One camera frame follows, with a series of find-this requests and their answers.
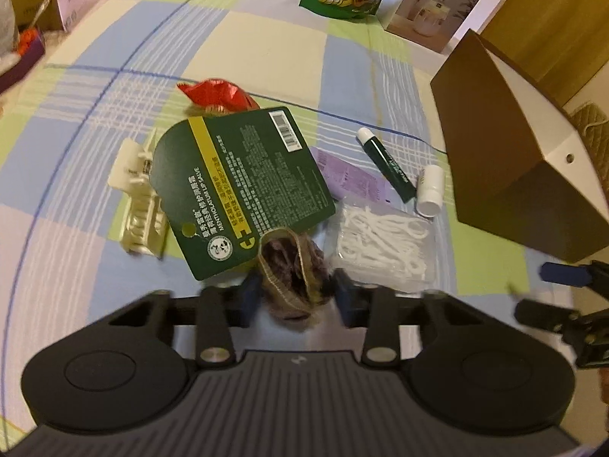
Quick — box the brown storage box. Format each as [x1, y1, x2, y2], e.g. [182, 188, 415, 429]
[429, 29, 609, 264]

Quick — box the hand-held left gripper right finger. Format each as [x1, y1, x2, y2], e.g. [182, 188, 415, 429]
[334, 269, 481, 367]

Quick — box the red foil wrapper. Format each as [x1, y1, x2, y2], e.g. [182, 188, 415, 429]
[177, 78, 260, 114]

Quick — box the wooden door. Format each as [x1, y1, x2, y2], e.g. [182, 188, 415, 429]
[480, 0, 609, 105]

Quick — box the white product carton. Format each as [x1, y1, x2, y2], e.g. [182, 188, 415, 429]
[381, 0, 487, 53]

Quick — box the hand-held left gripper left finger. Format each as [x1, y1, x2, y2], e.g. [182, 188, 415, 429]
[108, 273, 261, 368]

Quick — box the clear bag of floss picks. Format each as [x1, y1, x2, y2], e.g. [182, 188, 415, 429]
[328, 202, 441, 293]

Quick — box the green lip balm tube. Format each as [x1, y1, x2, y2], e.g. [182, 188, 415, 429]
[357, 128, 417, 202]

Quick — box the cream hair claw clip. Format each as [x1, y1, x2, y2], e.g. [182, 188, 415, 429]
[107, 133, 169, 259]

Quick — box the dark purple box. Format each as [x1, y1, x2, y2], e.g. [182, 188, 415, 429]
[0, 26, 47, 93]

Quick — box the brown fabric scrunchie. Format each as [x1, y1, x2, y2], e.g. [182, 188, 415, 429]
[257, 229, 336, 329]

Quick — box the quilted cushion chair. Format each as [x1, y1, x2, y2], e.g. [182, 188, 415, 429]
[568, 102, 609, 153]

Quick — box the purple cream tube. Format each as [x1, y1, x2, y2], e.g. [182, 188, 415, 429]
[310, 149, 405, 208]

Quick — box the checked cloth covered desktop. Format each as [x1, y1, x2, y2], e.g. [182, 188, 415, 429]
[0, 0, 609, 443]

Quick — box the green lip salve card package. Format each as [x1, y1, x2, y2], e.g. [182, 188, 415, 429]
[150, 106, 336, 281]

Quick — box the small white bottle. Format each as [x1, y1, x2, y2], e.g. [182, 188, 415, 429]
[415, 165, 444, 218]

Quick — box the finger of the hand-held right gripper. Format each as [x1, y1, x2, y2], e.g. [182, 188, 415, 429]
[540, 259, 609, 291]
[515, 297, 581, 334]

